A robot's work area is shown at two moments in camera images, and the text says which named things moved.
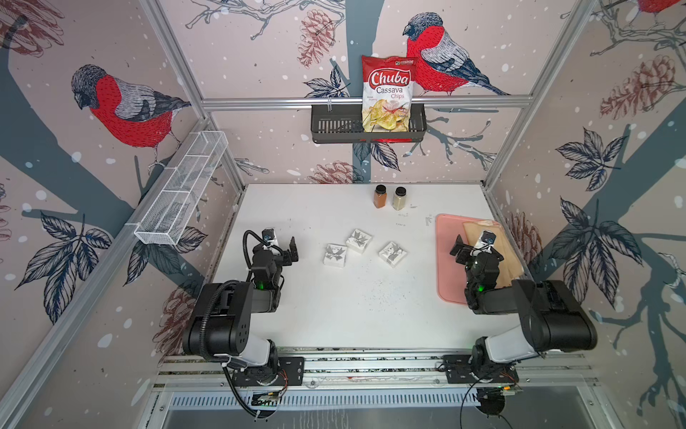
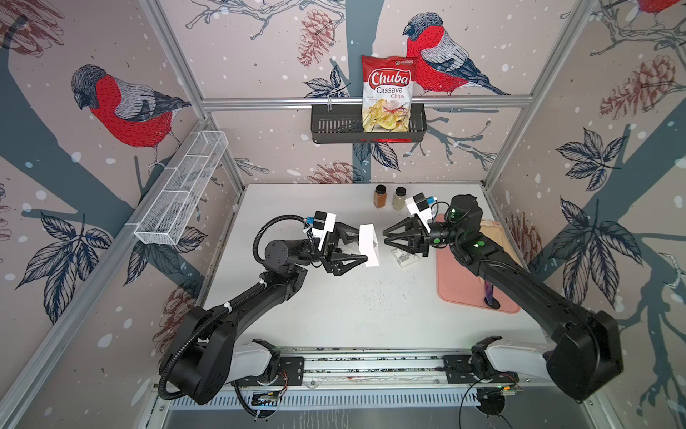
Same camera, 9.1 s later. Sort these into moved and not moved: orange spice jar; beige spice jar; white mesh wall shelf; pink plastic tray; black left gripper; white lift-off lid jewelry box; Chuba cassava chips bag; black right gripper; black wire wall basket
Moved: white lift-off lid jewelry box; black left gripper; black right gripper
Not moved: beige spice jar; pink plastic tray; black wire wall basket; Chuba cassava chips bag; orange spice jar; white mesh wall shelf
